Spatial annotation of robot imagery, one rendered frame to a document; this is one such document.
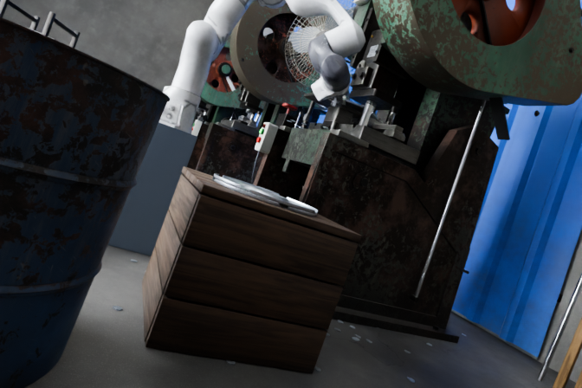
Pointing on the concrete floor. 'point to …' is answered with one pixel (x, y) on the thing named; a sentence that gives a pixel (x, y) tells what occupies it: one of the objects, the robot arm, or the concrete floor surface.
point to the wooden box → (242, 278)
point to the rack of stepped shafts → (39, 20)
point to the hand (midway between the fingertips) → (341, 99)
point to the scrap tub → (60, 187)
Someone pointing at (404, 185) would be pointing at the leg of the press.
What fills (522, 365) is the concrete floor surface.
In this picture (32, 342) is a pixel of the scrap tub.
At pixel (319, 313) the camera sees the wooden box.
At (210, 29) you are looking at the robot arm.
